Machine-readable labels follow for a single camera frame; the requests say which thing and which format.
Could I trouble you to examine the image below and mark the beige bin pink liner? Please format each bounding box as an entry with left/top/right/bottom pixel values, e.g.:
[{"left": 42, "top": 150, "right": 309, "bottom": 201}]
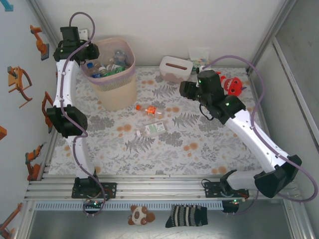
[{"left": 80, "top": 37, "right": 138, "bottom": 112}]

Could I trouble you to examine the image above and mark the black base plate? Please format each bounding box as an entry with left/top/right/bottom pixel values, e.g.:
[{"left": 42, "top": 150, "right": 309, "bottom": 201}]
[
  {"left": 71, "top": 182, "right": 118, "bottom": 199},
  {"left": 204, "top": 181, "right": 250, "bottom": 199}
]

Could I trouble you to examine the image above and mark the red shark plush toy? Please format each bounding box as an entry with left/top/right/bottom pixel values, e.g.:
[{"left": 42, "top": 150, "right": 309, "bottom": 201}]
[{"left": 214, "top": 71, "right": 244, "bottom": 97}]

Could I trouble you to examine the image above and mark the aluminium frame post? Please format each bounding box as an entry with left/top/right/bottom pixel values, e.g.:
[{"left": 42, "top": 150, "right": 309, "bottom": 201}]
[
  {"left": 27, "top": 0, "right": 63, "bottom": 43},
  {"left": 248, "top": 0, "right": 299, "bottom": 74}
]

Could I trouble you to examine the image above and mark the green tissue pack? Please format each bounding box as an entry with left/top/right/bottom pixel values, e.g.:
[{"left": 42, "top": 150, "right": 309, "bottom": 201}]
[{"left": 188, "top": 47, "right": 212, "bottom": 72}]

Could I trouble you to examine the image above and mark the teal wall decal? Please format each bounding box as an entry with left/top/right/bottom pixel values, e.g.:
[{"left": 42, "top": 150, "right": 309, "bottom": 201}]
[{"left": 0, "top": 0, "right": 14, "bottom": 12}]

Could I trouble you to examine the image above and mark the orange label bottle orange cap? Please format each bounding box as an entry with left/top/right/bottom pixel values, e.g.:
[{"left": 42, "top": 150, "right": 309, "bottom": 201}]
[{"left": 135, "top": 104, "right": 165, "bottom": 119}]

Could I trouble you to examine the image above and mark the aluminium front rail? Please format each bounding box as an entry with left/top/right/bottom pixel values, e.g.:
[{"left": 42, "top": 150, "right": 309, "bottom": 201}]
[{"left": 23, "top": 174, "right": 300, "bottom": 201}]

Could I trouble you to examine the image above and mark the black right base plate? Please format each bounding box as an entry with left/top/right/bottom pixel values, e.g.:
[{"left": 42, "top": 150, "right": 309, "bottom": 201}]
[{"left": 204, "top": 181, "right": 250, "bottom": 199}]

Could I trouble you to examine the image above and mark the white slotted cable duct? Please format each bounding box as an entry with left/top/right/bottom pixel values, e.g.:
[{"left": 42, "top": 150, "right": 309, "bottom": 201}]
[{"left": 34, "top": 201, "right": 224, "bottom": 211}]

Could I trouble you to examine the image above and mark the panda plush toy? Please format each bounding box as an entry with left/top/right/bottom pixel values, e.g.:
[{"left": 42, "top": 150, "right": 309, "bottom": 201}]
[{"left": 127, "top": 205, "right": 157, "bottom": 227}]

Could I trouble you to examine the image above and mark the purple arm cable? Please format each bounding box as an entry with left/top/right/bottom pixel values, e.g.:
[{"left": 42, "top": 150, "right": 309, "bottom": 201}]
[
  {"left": 202, "top": 55, "right": 319, "bottom": 216},
  {"left": 57, "top": 11, "right": 110, "bottom": 218}
]

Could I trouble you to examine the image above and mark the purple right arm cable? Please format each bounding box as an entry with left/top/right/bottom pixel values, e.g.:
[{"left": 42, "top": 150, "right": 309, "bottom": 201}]
[{"left": 202, "top": 55, "right": 319, "bottom": 216}]

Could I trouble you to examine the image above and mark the pepsi bottle blue cap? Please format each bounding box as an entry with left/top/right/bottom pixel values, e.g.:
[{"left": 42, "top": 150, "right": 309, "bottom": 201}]
[{"left": 86, "top": 62, "right": 102, "bottom": 78}]

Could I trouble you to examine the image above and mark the crushed bottle light blue label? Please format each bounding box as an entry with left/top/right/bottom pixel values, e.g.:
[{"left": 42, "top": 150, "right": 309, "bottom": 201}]
[{"left": 113, "top": 49, "right": 128, "bottom": 67}]

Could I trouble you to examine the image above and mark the green white label bottle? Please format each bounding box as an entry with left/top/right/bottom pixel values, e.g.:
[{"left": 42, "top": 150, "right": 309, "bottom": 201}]
[{"left": 136, "top": 121, "right": 167, "bottom": 138}]

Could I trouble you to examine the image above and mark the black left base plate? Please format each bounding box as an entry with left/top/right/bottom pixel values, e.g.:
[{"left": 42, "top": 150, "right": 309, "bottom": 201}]
[{"left": 71, "top": 182, "right": 118, "bottom": 199}]

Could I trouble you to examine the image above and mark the white tissue box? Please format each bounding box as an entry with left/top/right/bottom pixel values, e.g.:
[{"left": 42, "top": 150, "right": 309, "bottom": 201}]
[{"left": 159, "top": 56, "right": 194, "bottom": 84}]

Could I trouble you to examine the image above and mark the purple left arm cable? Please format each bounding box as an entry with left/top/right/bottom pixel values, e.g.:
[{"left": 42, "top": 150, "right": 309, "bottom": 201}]
[{"left": 57, "top": 11, "right": 110, "bottom": 218}]

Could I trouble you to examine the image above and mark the black white striped sock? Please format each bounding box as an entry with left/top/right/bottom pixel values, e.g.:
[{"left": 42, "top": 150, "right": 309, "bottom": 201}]
[{"left": 165, "top": 204, "right": 209, "bottom": 229}]

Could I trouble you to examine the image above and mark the green soda bottle orange cap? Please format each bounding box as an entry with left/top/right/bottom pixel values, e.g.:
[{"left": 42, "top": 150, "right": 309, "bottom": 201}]
[{"left": 103, "top": 66, "right": 127, "bottom": 77}]

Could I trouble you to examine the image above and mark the aluminium window frame bar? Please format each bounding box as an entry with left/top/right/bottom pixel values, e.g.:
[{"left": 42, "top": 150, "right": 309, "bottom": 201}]
[{"left": 273, "top": 37, "right": 319, "bottom": 150}]

